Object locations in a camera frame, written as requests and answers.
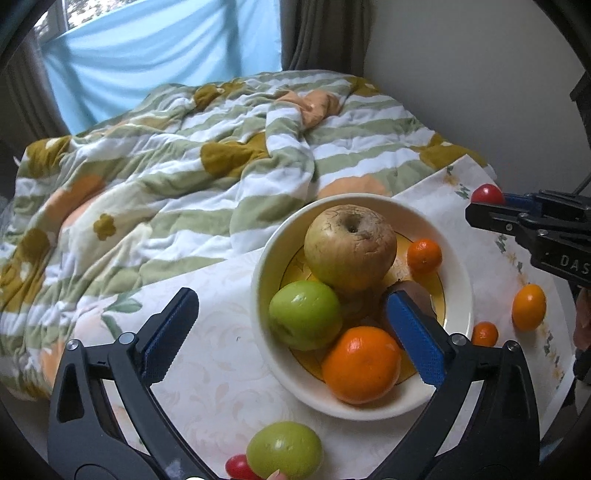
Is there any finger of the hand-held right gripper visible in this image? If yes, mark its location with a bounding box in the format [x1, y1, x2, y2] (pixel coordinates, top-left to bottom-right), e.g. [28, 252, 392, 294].
[503, 190, 591, 215]
[465, 202, 525, 233]

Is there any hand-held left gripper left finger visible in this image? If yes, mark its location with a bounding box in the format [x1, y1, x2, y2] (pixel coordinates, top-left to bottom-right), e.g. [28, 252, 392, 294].
[46, 287, 218, 480]

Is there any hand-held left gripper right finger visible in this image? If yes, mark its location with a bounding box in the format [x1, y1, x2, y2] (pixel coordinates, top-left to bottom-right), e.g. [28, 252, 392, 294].
[369, 291, 542, 480]

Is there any red cherry tomato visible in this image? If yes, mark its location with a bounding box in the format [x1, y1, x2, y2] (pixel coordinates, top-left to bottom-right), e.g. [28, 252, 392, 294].
[225, 454, 257, 480]
[471, 184, 506, 205]

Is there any large orange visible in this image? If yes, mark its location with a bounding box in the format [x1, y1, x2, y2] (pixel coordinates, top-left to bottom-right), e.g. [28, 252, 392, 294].
[322, 326, 403, 405]

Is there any small tangerine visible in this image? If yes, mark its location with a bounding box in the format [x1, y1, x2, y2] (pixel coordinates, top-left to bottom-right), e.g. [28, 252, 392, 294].
[471, 321, 499, 348]
[407, 239, 443, 274]

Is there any green apple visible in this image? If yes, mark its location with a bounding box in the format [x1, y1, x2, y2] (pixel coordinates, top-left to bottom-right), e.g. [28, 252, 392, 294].
[246, 421, 323, 480]
[269, 281, 343, 352]

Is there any large wrinkled beige apple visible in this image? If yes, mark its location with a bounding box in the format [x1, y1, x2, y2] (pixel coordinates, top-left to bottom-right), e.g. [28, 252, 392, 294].
[304, 204, 398, 291]

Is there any cream bowl with yellow inside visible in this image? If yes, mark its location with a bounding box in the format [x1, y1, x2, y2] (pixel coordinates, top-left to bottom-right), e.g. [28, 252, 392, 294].
[250, 196, 475, 416]

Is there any person's right hand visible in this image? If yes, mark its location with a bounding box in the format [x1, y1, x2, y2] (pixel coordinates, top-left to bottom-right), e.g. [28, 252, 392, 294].
[574, 290, 591, 352]

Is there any floral white tablecloth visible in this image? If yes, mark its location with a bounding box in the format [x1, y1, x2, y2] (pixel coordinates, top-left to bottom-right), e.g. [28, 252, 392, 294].
[74, 154, 578, 480]

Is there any medium orange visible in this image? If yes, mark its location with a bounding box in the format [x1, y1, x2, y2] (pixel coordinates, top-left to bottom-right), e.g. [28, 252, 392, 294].
[512, 284, 547, 331]

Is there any green striped floral duvet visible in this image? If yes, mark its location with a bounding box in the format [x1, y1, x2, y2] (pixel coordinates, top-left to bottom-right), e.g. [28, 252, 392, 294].
[0, 69, 491, 398]

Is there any brown curtain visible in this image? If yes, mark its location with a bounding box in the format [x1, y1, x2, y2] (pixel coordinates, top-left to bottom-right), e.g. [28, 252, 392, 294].
[0, 28, 71, 141]
[278, 0, 371, 81]

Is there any light blue cloth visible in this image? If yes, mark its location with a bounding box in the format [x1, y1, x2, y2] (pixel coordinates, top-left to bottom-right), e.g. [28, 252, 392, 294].
[41, 0, 284, 136]

